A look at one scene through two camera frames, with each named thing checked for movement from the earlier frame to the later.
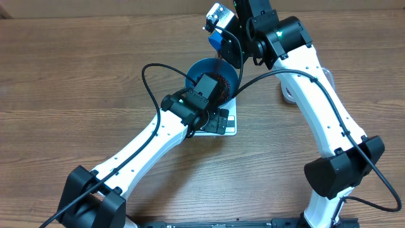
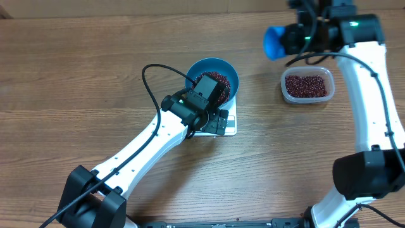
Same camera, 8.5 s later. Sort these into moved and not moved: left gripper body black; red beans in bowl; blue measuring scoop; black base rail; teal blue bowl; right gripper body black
Moved: right gripper body black; blue measuring scoop
Not moved: black base rail; red beans in bowl; teal blue bowl; left gripper body black
